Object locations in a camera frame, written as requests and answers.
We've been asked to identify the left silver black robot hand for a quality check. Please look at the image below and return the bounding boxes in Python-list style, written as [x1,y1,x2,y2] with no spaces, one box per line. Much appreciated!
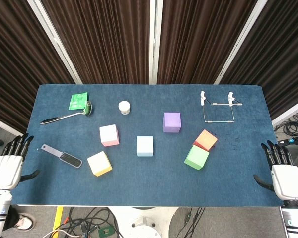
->
[0,133,40,190]

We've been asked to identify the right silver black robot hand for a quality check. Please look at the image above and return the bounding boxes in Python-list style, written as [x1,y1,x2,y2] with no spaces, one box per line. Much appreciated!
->
[253,140,298,201]

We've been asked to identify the yellow cube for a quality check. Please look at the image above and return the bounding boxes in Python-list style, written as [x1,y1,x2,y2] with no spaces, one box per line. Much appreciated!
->
[87,151,113,177]

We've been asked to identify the green cube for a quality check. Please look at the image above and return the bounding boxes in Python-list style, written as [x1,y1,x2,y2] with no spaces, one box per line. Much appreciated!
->
[184,145,210,171]

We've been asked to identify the pink cube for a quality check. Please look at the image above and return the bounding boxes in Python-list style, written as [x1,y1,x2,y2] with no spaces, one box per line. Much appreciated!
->
[99,124,120,147]

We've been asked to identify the purple cube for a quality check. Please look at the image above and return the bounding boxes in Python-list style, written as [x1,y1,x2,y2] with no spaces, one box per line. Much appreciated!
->
[163,112,182,133]

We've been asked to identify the red orange cube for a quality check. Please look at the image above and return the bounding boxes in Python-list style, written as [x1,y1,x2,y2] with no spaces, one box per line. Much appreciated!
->
[193,129,219,152]

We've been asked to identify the light blue cube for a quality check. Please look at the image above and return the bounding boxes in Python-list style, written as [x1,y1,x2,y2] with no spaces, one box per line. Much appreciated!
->
[136,136,154,157]

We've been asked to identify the black power strip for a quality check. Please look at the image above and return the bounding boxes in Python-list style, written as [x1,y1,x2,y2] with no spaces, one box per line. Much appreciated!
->
[278,135,298,147]

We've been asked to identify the black trouser leg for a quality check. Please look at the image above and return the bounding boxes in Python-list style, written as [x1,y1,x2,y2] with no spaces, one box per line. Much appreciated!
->
[2,205,20,231]

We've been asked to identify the white black shoe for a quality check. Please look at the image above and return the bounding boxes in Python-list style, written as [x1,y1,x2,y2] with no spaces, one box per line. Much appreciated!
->
[13,214,35,231]

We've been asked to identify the grey brush black bristles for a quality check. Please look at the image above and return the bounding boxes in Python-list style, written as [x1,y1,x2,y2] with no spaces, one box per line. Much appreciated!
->
[37,144,83,169]

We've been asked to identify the green packet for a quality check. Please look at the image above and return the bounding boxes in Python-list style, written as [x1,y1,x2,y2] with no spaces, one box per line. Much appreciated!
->
[68,91,89,110]

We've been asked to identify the brown curtain partition panel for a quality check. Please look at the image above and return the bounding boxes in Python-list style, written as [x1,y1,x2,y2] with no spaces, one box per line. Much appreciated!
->
[155,0,268,85]
[213,0,298,127]
[27,0,156,85]
[0,0,82,139]

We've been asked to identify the green floor circuit board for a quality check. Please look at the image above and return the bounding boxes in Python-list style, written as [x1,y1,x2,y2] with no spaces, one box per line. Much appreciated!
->
[98,226,114,238]

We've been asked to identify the blue table mat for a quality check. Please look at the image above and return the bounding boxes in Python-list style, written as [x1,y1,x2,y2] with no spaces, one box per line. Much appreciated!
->
[8,84,291,208]

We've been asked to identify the small white jar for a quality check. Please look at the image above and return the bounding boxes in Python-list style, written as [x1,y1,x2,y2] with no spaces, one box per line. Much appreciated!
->
[118,101,131,116]

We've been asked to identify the tangled black floor cables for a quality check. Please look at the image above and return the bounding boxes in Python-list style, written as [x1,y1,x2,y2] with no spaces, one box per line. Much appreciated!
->
[43,207,124,238]
[274,113,298,139]

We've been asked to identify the metal ladle black handle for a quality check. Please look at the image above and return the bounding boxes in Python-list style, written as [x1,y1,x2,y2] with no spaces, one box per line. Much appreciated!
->
[39,101,93,125]

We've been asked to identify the wire stand white clips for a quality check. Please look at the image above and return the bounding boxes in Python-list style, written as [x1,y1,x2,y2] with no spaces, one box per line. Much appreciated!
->
[200,91,243,124]

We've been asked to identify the black cable green plug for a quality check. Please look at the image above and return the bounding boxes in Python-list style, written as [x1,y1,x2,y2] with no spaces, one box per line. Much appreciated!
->
[178,207,207,238]

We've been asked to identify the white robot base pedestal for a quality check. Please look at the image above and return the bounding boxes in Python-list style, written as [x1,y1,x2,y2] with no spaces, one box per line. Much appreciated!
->
[108,207,177,238]

